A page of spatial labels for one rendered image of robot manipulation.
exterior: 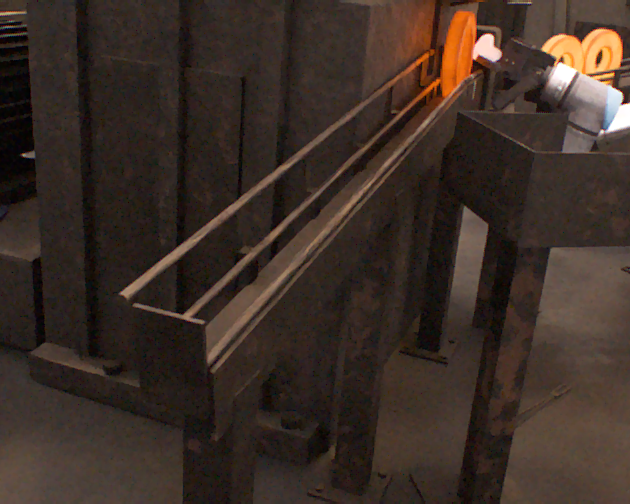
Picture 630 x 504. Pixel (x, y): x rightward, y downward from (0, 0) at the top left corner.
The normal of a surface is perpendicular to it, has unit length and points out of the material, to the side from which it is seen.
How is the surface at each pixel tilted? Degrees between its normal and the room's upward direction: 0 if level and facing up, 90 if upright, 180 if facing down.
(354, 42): 90
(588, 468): 0
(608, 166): 90
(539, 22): 90
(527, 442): 0
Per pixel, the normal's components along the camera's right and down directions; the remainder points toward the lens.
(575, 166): 0.22, 0.37
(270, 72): -0.37, 0.32
